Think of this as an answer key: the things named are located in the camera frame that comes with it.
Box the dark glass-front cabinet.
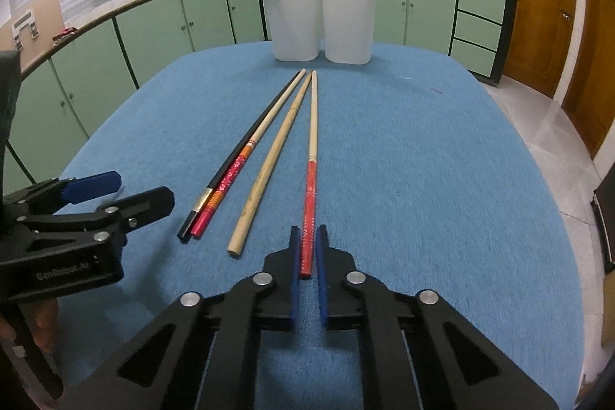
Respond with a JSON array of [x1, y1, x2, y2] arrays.
[[591, 184, 615, 274]]

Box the plain bamboo chopstick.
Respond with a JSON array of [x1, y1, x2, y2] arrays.
[[227, 70, 314, 256]]

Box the red-handled wooden chopstick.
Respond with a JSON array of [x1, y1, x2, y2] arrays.
[[190, 69, 307, 242], [299, 70, 320, 280]]

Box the black chopstick with gold band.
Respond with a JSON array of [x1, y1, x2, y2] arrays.
[[177, 76, 296, 242]]

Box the green base cabinets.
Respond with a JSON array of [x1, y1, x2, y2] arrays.
[[0, 0, 518, 199]]

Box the white two-compartment utensil holder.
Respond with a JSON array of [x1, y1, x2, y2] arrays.
[[260, 0, 378, 65]]

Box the blue table mat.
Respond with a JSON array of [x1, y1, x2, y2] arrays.
[[43, 40, 584, 410]]

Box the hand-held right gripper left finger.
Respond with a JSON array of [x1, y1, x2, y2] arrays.
[[58, 225, 301, 410]]

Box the person's left hand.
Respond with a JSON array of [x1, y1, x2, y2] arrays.
[[0, 299, 59, 354]]

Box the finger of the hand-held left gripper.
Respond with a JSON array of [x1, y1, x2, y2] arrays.
[[19, 186, 176, 248], [0, 171, 123, 221]]

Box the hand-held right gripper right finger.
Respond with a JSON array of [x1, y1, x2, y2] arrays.
[[317, 224, 559, 410]]

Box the wooden door with handle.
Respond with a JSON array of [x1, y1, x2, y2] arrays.
[[500, 0, 577, 100]]

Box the beige water purifier panel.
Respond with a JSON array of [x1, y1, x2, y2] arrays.
[[0, 0, 65, 65]]

